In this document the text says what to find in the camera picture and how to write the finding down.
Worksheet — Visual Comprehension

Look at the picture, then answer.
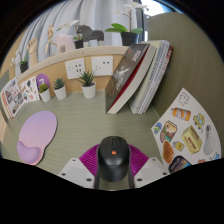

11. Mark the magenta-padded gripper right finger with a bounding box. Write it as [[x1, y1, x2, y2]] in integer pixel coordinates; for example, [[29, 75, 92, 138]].
[[128, 143, 171, 189]]

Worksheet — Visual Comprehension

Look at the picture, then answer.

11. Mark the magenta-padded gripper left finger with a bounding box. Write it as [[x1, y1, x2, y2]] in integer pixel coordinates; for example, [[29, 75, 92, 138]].
[[57, 143, 101, 190]]

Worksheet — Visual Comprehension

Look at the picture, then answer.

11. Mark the black computer mouse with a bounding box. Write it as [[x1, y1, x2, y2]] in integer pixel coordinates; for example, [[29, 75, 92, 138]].
[[96, 135, 132, 183]]

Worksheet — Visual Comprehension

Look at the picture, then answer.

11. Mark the lilac mouse pad with wrist rest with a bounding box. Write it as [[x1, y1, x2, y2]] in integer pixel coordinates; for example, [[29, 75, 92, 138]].
[[16, 110, 58, 166]]

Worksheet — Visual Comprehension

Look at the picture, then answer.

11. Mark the white sheet with colourful stickers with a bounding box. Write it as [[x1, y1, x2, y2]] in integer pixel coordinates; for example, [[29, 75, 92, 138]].
[[150, 87, 222, 174]]

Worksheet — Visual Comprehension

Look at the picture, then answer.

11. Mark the small succulent in white pot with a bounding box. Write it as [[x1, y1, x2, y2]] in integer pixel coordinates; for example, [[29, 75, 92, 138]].
[[52, 77, 68, 101], [76, 69, 98, 100], [37, 83, 52, 103]]

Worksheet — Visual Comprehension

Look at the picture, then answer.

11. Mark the white picture sheet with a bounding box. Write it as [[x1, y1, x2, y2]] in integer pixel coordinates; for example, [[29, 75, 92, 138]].
[[19, 75, 41, 103]]

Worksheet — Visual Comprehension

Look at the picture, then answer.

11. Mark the magazine with photo cover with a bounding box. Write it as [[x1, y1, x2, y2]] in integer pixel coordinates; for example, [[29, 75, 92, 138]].
[[0, 77, 26, 120]]

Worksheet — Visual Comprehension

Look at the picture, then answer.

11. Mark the dark cover book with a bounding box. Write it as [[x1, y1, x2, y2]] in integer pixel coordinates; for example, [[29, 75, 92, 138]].
[[105, 43, 158, 115]]

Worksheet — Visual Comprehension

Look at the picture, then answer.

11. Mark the white book with printed spine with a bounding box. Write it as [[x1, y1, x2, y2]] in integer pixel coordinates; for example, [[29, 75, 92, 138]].
[[137, 39, 174, 115]]

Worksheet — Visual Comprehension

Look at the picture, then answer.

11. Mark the grey-green desk partition panel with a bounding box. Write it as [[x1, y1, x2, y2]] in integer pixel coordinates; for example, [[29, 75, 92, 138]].
[[146, 12, 224, 158]]

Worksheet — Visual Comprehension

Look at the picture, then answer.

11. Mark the grey curtain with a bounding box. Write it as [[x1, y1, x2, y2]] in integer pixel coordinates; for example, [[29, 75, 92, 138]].
[[19, 0, 148, 64]]

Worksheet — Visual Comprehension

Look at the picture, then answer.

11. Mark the white wall socket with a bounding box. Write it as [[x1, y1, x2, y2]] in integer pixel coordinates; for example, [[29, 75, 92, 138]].
[[90, 55, 114, 77], [64, 57, 87, 80]]

